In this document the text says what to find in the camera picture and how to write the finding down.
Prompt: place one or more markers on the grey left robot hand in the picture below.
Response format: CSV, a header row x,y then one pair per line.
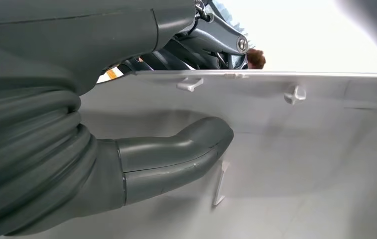
x,y
59,43

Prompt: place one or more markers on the white top workbench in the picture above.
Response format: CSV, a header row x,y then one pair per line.
x,y
102,79

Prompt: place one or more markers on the yellow tape on workbench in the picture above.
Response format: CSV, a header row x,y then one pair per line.
x,y
112,73

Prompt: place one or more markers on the person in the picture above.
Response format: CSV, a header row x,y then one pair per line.
x,y
257,59

